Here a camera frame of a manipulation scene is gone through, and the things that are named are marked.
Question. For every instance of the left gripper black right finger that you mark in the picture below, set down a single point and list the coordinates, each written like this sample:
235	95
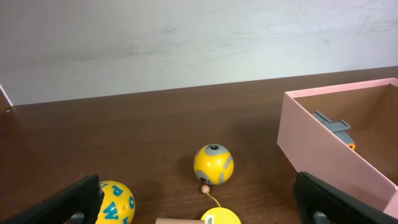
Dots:
320	202

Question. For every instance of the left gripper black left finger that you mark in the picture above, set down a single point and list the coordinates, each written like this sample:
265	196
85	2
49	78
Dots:
78	203

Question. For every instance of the yellow grey dump truck toy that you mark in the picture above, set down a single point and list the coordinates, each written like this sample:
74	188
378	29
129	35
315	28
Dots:
338	128

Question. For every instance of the yellow ball with blue letters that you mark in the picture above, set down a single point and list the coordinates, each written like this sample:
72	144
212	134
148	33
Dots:
118	206

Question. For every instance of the yellow wooden paddle drum toy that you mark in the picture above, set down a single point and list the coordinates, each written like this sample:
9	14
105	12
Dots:
216	215

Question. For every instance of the pink cardboard box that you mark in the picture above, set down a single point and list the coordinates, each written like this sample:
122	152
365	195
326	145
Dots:
368	173

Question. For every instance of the yellow grey robot ball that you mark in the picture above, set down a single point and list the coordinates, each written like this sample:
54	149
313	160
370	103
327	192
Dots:
213	164

